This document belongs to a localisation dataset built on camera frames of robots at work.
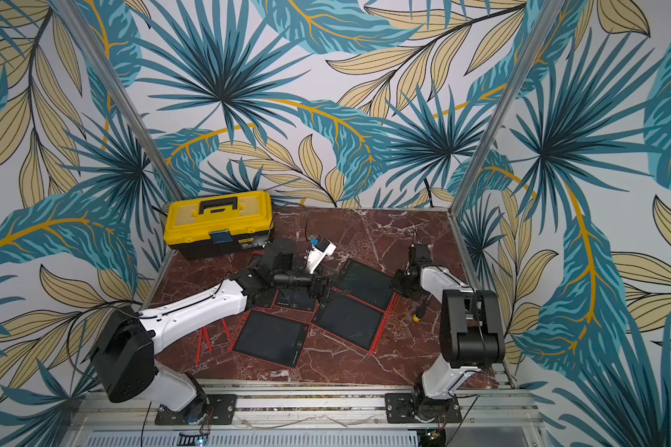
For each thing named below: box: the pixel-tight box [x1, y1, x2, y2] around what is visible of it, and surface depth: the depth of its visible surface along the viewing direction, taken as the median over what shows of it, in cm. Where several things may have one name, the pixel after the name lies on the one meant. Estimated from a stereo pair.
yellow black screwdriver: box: [412, 304, 426, 323], surface depth 91 cm
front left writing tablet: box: [231, 309, 311, 369], surface depth 88 cm
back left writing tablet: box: [273, 285, 319, 312], surface depth 72 cm
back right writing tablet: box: [336, 257, 394, 312], surface depth 103 cm
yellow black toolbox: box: [163, 189, 274, 260], surface depth 97 cm
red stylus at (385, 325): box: [369, 315, 391, 355], surface depth 89 cm
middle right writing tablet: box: [310, 287, 385, 353], surface depth 92 cm
